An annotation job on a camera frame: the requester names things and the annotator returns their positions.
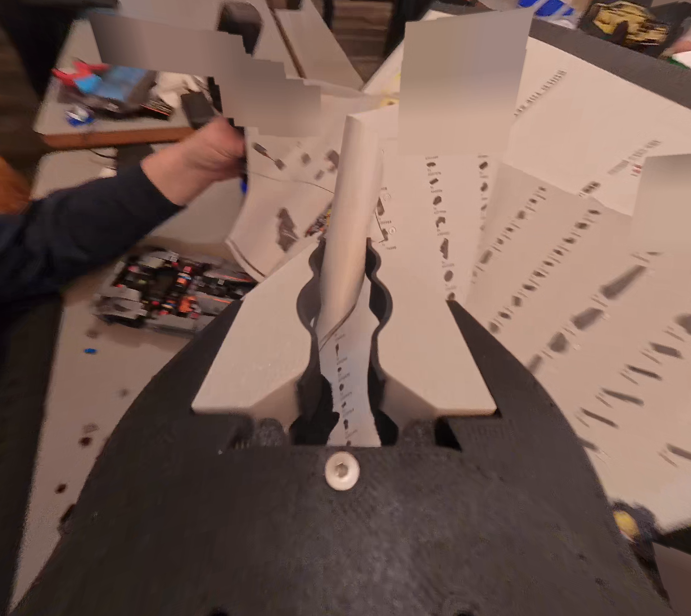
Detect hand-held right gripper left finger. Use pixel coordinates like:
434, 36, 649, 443
191, 244, 338, 447

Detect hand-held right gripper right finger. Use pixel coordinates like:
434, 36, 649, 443
364, 238, 497, 447

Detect thick lego instruction booklet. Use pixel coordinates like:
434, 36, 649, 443
226, 36, 691, 520

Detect person's left forearm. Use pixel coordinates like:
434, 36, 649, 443
0, 162, 185, 305

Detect grey lego car model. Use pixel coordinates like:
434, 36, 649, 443
92, 246, 261, 340

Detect scattered loose lego pieces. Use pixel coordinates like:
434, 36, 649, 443
54, 325, 136, 530

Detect person's left hand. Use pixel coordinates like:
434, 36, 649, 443
141, 117, 249, 208

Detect grey background table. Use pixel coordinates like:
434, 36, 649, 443
32, 17, 196, 150

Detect red and blue tools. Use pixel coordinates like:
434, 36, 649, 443
53, 60, 176, 123

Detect yellow and black tool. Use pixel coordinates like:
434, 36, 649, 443
610, 499, 691, 601

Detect yellow and black bag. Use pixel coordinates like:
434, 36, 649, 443
591, 0, 682, 54

